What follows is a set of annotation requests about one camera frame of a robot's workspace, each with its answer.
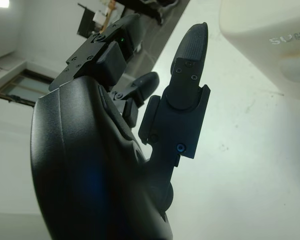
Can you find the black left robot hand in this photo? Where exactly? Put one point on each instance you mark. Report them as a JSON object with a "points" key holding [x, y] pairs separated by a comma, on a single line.
{"points": [[90, 162]]}

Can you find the white two-slot toaster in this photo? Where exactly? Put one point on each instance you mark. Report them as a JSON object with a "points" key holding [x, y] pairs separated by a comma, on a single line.
{"points": [[260, 25]]}

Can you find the wooden framed glass panel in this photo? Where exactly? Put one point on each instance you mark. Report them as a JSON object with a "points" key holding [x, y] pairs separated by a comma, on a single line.
{"points": [[22, 86]]}

